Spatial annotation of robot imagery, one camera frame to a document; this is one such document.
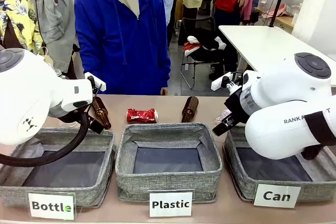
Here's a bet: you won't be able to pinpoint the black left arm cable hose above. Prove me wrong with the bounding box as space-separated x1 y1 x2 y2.
0 110 91 167

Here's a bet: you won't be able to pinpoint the crushed red soda can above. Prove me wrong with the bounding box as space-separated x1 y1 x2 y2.
127 108 159 124

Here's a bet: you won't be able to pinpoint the black metal chair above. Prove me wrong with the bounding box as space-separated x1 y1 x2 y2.
180 16 238 90

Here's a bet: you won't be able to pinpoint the pink cloth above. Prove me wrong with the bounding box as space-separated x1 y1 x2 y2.
262 3 291 19

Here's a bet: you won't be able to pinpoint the grey jacket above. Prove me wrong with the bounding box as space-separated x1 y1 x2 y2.
33 0 80 79

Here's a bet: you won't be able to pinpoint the white Can label sign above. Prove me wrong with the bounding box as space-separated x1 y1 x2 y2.
253 184 302 209

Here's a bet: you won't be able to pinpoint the white Plastic label sign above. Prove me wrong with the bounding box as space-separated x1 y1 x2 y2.
149 191 194 218

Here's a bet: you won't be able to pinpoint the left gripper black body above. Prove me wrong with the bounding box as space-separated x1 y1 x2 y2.
88 115 106 135

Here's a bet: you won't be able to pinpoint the white Bottle label sign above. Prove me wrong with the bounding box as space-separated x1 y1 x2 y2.
28 192 77 221

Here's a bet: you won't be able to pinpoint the grey fabric basket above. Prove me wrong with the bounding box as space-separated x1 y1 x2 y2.
0 126 117 208
114 122 223 204
223 124 336 202

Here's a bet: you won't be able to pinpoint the wooden desk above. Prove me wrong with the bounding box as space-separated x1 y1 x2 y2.
254 7 295 30

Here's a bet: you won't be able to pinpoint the black right arm cable sleeve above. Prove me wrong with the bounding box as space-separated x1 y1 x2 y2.
301 111 336 161

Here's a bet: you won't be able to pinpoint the white table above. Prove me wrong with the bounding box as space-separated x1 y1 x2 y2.
218 25 336 88

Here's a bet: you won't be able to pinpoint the person in blue hoodie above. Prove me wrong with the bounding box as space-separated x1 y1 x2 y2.
74 0 172 96

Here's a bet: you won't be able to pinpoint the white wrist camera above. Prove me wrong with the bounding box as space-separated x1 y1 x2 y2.
84 71 107 91
211 71 234 91

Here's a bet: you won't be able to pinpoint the crushed clear plastic bottle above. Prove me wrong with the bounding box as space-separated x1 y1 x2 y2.
211 108 233 125

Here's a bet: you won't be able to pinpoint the person in yellow floral shirt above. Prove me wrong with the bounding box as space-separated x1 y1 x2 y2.
0 0 45 55

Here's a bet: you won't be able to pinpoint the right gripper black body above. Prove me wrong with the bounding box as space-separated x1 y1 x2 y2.
223 91 250 125

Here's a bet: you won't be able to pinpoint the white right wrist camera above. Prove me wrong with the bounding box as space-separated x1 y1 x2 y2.
211 71 234 91

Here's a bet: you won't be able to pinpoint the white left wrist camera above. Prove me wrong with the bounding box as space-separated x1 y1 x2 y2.
84 71 107 91

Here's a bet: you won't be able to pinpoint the red white black clothes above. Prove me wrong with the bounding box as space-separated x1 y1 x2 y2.
183 35 228 57

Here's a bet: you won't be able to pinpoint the brown glass bottle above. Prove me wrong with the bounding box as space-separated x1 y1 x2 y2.
181 96 200 124
92 97 112 130

